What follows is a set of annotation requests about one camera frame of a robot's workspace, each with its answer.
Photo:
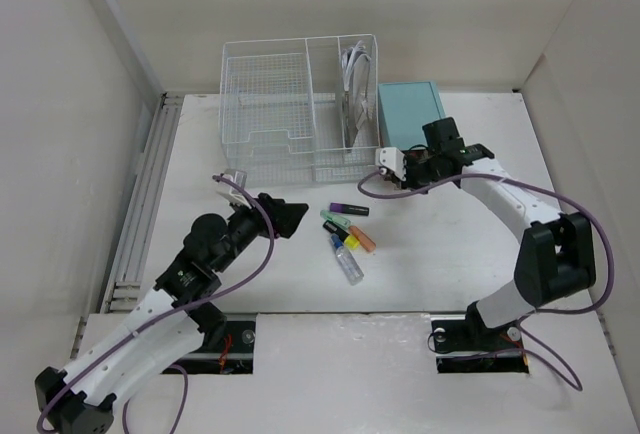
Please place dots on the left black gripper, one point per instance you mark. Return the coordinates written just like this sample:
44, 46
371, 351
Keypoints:
283, 216

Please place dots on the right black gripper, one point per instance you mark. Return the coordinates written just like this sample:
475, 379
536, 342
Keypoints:
408, 182

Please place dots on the grey setup guide booklet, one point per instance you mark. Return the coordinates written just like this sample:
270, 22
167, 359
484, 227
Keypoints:
354, 102

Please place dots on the clear blue-cap bottle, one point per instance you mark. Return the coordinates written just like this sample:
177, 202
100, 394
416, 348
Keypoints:
347, 262

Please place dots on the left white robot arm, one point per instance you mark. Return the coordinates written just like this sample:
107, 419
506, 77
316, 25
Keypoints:
174, 318

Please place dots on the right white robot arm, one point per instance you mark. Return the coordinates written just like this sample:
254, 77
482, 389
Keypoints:
556, 251

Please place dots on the green highlighter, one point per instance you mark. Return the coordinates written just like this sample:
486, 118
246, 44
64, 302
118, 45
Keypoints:
337, 219

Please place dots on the purple highlighter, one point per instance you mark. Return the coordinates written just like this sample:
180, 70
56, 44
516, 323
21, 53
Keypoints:
349, 209

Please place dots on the teal wooden drawer box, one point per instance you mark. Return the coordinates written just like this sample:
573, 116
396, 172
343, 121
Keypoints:
404, 108

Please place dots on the yellow highlighter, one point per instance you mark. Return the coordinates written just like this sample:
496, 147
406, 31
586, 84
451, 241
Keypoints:
346, 238

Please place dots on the orange highlighter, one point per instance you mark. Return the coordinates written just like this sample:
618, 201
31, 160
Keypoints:
366, 242

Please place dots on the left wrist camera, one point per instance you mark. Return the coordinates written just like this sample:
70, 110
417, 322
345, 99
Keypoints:
230, 186

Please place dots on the white wire desk organizer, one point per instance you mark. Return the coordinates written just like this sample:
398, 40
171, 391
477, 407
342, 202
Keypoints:
280, 116

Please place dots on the aluminium rail frame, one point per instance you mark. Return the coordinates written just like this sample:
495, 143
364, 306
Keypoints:
122, 285

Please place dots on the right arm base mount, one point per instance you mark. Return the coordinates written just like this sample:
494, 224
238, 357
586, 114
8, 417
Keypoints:
459, 350

